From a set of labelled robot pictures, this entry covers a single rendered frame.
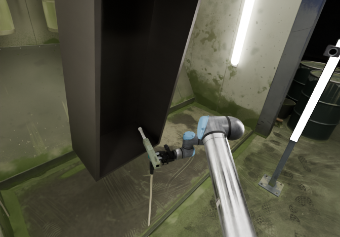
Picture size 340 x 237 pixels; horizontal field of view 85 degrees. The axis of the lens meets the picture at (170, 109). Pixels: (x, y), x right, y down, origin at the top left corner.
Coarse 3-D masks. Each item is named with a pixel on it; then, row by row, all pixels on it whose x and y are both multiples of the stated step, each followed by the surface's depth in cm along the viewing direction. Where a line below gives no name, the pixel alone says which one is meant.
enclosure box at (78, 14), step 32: (64, 0) 76; (96, 0) 62; (128, 0) 107; (160, 0) 116; (192, 0) 102; (64, 32) 85; (96, 32) 68; (128, 32) 119; (160, 32) 125; (64, 64) 98; (96, 64) 75; (128, 64) 134; (160, 64) 134; (96, 96) 84; (128, 96) 153; (160, 96) 144; (96, 128) 96; (128, 128) 172; (160, 128) 157; (96, 160) 112; (128, 160) 144
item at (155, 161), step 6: (144, 138) 154; (144, 144) 148; (150, 144) 146; (150, 150) 139; (150, 156) 135; (156, 156) 134; (150, 162) 140; (156, 162) 129; (150, 168) 143; (156, 168) 130
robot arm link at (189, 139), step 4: (188, 132) 148; (192, 132) 148; (184, 136) 145; (188, 136) 143; (192, 136) 143; (196, 136) 146; (184, 140) 146; (188, 140) 144; (192, 140) 144; (196, 140) 145; (184, 144) 147; (188, 144) 145; (192, 144) 146; (196, 144) 146; (184, 148) 148; (188, 148) 146
